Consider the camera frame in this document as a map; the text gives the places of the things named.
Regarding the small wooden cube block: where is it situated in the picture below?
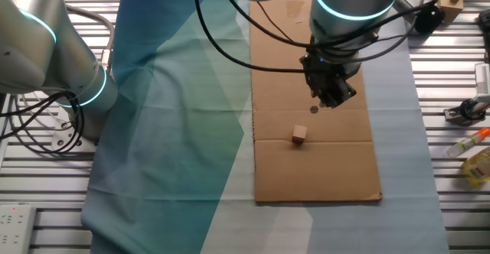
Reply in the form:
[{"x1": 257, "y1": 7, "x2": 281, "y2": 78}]
[{"x1": 292, "y1": 124, "x2": 308, "y2": 145}]

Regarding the yellow oil bottle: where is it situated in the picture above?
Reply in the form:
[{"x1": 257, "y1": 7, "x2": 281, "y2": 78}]
[{"x1": 461, "y1": 146, "x2": 490, "y2": 187}]

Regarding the black cable connector plug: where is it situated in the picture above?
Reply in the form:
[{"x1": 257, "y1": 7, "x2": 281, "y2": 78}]
[{"x1": 414, "y1": 3, "x2": 446, "y2": 35}]

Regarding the black metal camera clamp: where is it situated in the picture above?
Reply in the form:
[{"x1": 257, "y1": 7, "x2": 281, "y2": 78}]
[{"x1": 443, "y1": 95, "x2": 490, "y2": 127}]

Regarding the tan wooden box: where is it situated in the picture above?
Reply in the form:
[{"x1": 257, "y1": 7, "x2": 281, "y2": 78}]
[{"x1": 432, "y1": 0, "x2": 465, "y2": 24}]

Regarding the white power strip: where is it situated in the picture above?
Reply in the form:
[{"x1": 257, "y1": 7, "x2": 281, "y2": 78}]
[{"x1": 0, "y1": 203, "x2": 38, "y2": 254}]

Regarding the clear tube with orange cap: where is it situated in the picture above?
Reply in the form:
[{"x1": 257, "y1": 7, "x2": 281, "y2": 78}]
[{"x1": 446, "y1": 127, "x2": 490, "y2": 158}]

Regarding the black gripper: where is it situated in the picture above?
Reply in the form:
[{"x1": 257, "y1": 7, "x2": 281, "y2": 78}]
[{"x1": 300, "y1": 53, "x2": 361, "y2": 109}]

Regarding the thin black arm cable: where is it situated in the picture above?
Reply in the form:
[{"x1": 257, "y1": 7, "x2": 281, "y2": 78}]
[{"x1": 216, "y1": 0, "x2": 438, "y2": 51}]

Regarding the grey base hose cable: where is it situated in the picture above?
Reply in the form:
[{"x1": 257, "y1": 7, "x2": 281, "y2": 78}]
[{"x1": 64, "y1": 4, "x2": 116, "y2": 73}]

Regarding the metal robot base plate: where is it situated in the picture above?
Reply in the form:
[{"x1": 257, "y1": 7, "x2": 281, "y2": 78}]
[{"x1": 51, "y1": 106, "x2": 97, "y2": 154}]

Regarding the blue green patterned cloth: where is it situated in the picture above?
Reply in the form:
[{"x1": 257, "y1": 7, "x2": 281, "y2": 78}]
[{"x1": 80, "y1": 0, "x2": 451, "y2": 254}]

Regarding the black base cable bundle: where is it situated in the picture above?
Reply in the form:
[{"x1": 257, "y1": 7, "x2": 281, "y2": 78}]
[{"x1": 0, "y1": 89, "x2": 86, "y2": 155}]

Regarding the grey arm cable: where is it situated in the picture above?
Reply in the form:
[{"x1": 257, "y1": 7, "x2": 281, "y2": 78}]
[{"x1": 332, "y1": 15, "x2": 423, "y2": 64}]

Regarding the black device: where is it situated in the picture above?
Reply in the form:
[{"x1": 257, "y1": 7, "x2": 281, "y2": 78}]
[{"x1": 477, "y1": 8, "x2": 490, "y2": 64}]

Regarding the brown cardboard sheet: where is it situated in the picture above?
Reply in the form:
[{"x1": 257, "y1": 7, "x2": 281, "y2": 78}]
[{"x1": 248, "y1": 0, "x2": 384, "y2": 204}]

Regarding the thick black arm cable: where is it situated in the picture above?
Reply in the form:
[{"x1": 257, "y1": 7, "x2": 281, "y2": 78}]
[{"x1": 192, "y1": 0, "x2": 307, "y2": 74}]

